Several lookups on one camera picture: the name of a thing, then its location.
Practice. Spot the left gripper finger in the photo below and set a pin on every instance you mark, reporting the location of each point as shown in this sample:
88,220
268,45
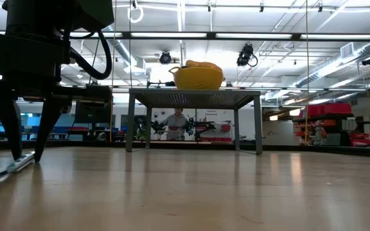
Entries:
48,125
10,128

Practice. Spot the yellow plastic colander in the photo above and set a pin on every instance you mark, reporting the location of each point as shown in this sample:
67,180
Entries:
198,80

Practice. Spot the yellow oblong mango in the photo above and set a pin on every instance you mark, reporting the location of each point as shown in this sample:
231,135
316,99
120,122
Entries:
204,65

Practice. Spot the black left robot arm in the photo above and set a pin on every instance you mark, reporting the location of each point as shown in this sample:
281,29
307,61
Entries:
43,16

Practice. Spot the small black robot arm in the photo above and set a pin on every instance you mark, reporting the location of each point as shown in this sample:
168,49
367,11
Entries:
157,125
201,126

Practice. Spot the silver table knife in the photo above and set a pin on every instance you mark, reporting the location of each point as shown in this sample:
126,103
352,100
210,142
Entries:
19,163

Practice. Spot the black monitor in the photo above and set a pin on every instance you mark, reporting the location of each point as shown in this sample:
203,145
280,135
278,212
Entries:
92,114

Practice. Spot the person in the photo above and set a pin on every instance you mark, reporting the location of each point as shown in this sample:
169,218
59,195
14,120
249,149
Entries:
176,123

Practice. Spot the grey perforated metal shelf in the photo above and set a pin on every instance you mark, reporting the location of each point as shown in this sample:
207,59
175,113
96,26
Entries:
191,96

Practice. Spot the long LED light bar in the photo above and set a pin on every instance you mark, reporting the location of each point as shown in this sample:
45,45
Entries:
252,35

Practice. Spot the red storage bin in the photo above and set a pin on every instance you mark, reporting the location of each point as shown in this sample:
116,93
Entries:
331,109

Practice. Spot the mobile parts bin rack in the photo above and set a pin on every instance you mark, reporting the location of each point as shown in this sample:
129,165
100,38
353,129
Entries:
332,131

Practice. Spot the black camera rig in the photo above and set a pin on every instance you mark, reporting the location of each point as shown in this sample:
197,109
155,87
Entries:
245,55

